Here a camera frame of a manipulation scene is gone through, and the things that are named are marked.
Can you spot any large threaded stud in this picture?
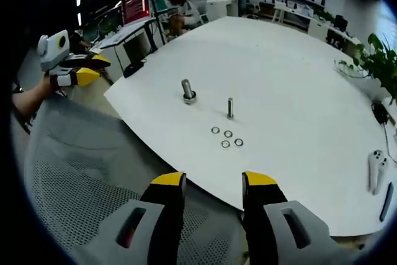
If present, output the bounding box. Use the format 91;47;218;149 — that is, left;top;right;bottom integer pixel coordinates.
181;78;198;105

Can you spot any black computer mouse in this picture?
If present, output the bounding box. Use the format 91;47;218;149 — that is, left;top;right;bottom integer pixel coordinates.
122;60;146;79

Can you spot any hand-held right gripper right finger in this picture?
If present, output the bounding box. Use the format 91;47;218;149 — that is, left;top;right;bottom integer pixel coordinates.
241;170;356;265

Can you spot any thin power cable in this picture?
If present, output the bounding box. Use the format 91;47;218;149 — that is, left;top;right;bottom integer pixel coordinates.
382;121;397;164

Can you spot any black smartphone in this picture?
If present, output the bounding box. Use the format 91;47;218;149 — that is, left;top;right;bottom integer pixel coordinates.
379;181;395;223

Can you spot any white standing desk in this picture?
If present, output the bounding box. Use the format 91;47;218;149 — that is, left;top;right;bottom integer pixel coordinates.
89;16;166;77

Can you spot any grey mesh office chair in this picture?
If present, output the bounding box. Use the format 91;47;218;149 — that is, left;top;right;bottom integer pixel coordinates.
24;96;249;265

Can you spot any green potted plant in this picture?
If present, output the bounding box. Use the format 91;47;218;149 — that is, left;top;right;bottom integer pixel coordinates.
334;32;397;106

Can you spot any red screen monitor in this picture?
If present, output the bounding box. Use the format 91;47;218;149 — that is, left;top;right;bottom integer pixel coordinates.
120;0;152;27

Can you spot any black power adapter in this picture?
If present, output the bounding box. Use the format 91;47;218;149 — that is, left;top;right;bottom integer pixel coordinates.
371;99;390;125

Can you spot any white cabinet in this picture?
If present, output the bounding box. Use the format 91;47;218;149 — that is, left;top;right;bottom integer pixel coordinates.
205;0;240;24

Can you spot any person's left hand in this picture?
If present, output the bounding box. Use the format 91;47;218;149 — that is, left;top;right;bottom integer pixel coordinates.
40;74;62;99

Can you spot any white bench table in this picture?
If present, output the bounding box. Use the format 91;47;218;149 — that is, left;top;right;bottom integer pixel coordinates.
272;0;311;26

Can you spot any dark screen monitor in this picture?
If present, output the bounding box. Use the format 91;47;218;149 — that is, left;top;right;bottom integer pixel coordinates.
83;3;123;40

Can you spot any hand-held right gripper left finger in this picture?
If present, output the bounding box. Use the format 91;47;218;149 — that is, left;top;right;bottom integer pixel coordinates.
69;171;187;265

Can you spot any white side counter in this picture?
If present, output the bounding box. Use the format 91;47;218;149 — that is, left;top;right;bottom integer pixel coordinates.
306;17;364;58

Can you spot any white game controller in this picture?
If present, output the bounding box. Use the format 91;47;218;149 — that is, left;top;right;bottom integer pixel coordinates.
367;150;383;192
373;156;389;196

